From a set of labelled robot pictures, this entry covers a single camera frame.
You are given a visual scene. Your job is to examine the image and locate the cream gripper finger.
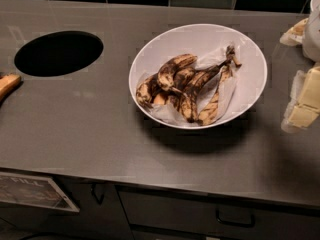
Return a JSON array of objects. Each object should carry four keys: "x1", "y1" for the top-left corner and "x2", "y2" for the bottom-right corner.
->
[
  {"x1": 281, "y1": 65, "x2": 320, "y2": 133},
  {"x1": 280, "y1": 18, "x2": 308, "y2": 46}
]

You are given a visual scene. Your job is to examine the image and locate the wooden object at left edge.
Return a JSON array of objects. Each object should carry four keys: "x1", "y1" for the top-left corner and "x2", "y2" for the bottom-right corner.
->
[{"x1": 0, "y1": 74, "x2": 22, "y2": 101}]

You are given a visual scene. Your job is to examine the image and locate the white paper liner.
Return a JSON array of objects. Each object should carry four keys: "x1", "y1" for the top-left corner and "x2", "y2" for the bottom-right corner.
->
[{"x1": 133, "y1": 45, "x2": 241, "y2": 128}]

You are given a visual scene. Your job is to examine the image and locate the orange fruit in bowl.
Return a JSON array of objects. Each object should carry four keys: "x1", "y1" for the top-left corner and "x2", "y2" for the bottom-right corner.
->
[{"x1": 153, "y1": 92, "x2": 167, "y2": 105}]

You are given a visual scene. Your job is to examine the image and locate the framed fill sign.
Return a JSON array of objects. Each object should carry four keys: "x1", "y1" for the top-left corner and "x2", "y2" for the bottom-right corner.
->
[{"x1": 0, "y1": 172, "x2": 80, "y2": 213}]

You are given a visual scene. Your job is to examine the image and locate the white round bowl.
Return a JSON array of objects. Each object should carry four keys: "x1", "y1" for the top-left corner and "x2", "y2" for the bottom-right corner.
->
[{"x1": 129, "y1": 24, "x2": 268, "y2": 127}]

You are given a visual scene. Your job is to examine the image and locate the grey cabinet drawer front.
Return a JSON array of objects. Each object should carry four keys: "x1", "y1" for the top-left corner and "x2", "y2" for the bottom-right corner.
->
[{"x1": 118, "y1": 187, "x2": 320, "y2": 240}]

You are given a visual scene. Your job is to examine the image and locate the black drawer handle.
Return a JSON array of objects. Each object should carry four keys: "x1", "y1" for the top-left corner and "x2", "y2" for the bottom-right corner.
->
[{"x1": 215, "y1": 210, "x2": 256, "y2": 228}]

